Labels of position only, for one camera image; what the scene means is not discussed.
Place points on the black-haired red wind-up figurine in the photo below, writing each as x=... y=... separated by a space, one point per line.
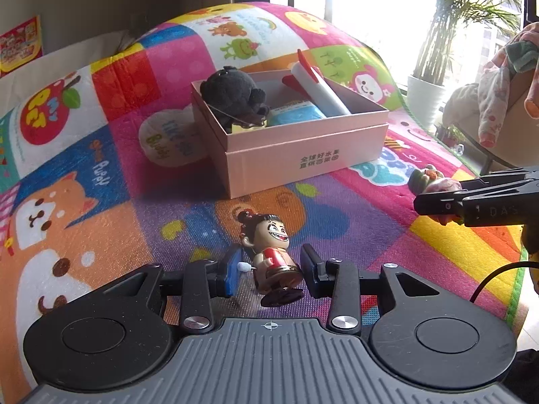
x=273 y=256

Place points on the colourful cartoon play mat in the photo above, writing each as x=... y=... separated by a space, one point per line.
x=168 y=227

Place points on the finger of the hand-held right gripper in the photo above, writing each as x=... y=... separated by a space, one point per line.
x=497 y=206
x=505 y=179

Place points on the small potted plant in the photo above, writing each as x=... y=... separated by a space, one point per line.
x=450 y=136

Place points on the beige chair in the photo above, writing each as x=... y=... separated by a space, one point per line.
x=518 y=134

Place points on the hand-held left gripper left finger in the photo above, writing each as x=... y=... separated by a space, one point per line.
x=233 y=273

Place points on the potted palm plant white pot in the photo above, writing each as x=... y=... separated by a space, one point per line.
x=425 y=96

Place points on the red yellow picture card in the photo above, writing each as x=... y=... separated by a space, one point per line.
x=21 y=46

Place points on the green cloth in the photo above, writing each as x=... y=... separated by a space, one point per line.
x=522 y=54

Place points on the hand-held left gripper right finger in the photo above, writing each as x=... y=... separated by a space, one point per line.
x=309 y=273

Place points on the pink printed cloth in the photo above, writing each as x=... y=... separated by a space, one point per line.
x=492 y=92

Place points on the small pink green toy figure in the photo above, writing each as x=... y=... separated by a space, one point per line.
x=438 y=185

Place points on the white red toy rocket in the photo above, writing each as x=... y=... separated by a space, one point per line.
x=324 y=92

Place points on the beige sofa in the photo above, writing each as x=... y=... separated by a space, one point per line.
x=63 y=59

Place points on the black plush toy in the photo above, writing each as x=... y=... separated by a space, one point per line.
x=231 y=92

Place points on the pink cardboard box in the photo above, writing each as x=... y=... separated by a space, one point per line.
x=273 y=164

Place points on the blue white tissue pack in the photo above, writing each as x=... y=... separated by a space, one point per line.
x=294 y=113

